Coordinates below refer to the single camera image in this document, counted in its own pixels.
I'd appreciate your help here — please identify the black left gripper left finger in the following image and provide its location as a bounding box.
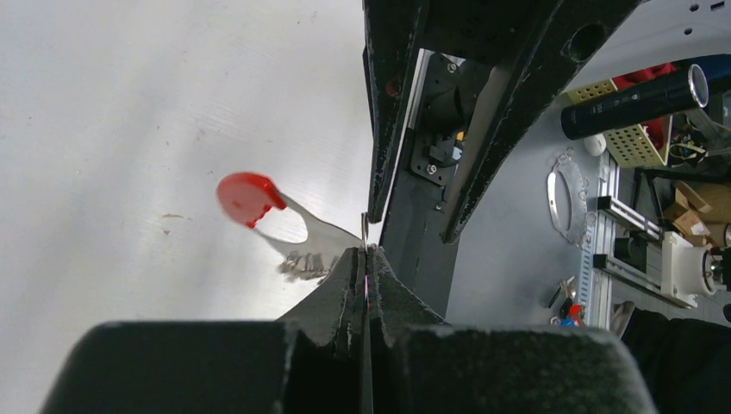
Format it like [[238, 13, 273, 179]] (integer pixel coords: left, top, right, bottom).
[[41, 248, 365, 413]]

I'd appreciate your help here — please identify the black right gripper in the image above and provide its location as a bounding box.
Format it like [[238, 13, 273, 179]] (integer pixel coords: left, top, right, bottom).
[[363, 1, 639, 243]]

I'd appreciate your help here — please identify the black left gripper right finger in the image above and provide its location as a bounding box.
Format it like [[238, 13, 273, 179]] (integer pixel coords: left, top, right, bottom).
[[366, 247, 655, 413]]

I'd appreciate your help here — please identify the red-handled metal key holder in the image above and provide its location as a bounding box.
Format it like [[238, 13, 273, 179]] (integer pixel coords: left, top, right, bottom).
[[216, 172, 364, 284]]

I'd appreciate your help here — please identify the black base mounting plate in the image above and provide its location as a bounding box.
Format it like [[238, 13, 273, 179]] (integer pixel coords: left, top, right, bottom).
[[380, 167, 459, 317]]

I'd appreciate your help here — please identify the yellow perforated basket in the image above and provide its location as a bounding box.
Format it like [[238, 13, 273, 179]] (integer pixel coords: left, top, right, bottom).
[[560, 78, 673, 168]]

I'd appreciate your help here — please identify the spare metal key holder plate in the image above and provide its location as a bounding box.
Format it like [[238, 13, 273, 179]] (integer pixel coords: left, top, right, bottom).
[[547, 147, 597, 250]]

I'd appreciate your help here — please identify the black cylinder bottle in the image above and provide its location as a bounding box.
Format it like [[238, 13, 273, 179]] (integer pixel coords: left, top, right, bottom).
[[560, 64, 709, 141]]

